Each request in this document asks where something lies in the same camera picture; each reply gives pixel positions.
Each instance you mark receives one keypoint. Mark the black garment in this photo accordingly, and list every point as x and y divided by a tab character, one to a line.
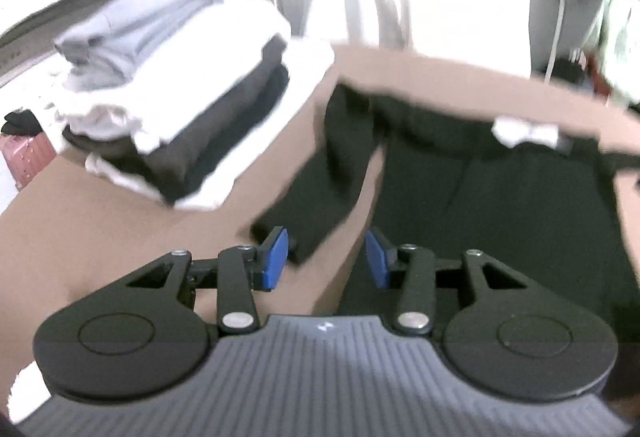
500	197
220	127

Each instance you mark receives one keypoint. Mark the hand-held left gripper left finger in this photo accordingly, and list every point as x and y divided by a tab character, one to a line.
276	257

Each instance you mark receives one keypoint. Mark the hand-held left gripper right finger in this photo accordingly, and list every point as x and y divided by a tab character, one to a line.
377	262

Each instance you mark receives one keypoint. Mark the white folded garment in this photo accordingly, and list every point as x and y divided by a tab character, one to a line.
210	62
260	152

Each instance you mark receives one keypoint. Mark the pink suitcase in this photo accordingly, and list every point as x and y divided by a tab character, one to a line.
27	159

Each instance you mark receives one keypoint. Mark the small black cloth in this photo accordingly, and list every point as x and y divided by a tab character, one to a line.
21	123

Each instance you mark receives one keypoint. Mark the black folded garment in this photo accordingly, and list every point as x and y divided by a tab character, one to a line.
220	127

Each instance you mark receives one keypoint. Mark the grey folded garment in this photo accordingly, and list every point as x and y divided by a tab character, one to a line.
145	17

